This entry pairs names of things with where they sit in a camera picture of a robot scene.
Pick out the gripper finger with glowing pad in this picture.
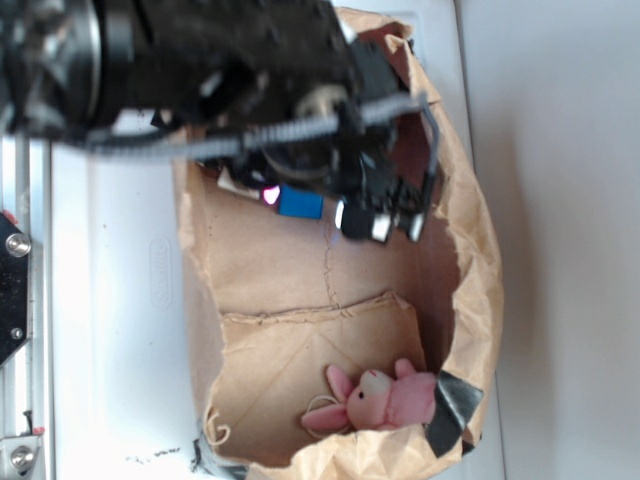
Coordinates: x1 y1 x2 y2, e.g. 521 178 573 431
217 169 281 206
335 198 425 243

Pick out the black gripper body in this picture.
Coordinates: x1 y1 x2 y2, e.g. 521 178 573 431
199 34 435 200

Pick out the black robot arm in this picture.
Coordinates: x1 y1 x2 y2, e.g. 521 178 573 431
1 1 438 242

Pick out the brown paper bag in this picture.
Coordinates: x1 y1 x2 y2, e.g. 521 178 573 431
173 8 504 479

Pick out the metal corner bracket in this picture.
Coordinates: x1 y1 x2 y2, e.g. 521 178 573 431
1 435 41 480

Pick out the blue block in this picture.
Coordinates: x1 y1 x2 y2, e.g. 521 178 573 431
278 185 323 220

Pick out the aluminium extrusion rail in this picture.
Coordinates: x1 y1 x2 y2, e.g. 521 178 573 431
1 136 55 479

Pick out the black tape piece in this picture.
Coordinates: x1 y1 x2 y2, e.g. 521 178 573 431
425 370 485 458

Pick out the pink plush bunny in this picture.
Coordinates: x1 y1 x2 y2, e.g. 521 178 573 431
301 358 437 435

